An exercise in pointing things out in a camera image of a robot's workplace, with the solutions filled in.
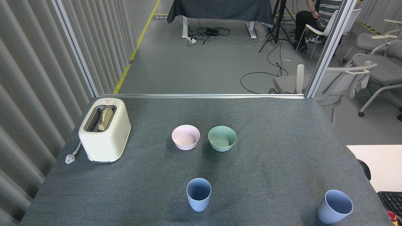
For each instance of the white power strip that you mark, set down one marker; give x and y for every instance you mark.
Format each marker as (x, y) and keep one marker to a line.
(192, 40)

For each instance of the grey office chair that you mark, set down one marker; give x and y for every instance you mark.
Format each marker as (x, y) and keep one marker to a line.
(383, 72)
(370, 40)
(333, 81)

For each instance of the table with dark cloth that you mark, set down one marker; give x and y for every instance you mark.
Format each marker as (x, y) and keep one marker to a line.
(220, 9)

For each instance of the cream toaster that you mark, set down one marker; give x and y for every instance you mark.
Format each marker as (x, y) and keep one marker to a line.
(106, 144)

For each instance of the red round object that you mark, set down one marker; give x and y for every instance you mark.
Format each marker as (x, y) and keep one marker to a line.
(392, 217)

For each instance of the green bowl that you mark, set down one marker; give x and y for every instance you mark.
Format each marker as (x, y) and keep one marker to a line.
(222, 139)

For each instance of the black rounded object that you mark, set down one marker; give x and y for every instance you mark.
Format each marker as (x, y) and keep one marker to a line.
(365, 169)

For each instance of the bread slice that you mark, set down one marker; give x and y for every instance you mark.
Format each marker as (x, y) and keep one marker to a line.
(105, 118)

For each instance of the silver frame post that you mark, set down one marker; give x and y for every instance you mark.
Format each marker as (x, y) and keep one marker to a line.
(77, 50)
(329, 47)

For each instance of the black tripod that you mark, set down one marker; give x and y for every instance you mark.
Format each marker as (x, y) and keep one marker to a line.
(278, 22)

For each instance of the silver frame rail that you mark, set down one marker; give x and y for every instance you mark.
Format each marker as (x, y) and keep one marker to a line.
(157, 95)

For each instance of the black power adapter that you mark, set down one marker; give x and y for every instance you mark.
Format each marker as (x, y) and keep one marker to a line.
(212, 32)

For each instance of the white side table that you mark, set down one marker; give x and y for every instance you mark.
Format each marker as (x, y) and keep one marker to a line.
(380, 163)

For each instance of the pink bowl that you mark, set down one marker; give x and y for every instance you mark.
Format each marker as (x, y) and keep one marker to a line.
(186, 138)

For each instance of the seated person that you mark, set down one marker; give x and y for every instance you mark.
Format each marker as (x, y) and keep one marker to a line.
(326, 12)

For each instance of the blue plastic cup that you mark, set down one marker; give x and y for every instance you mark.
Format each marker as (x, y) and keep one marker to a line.
(198, 201)
(326, 216)

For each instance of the white plastic chair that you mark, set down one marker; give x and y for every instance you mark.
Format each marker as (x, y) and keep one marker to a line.
(328, 28)

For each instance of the black keyboard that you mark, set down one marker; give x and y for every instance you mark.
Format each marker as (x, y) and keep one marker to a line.
(392, 201)

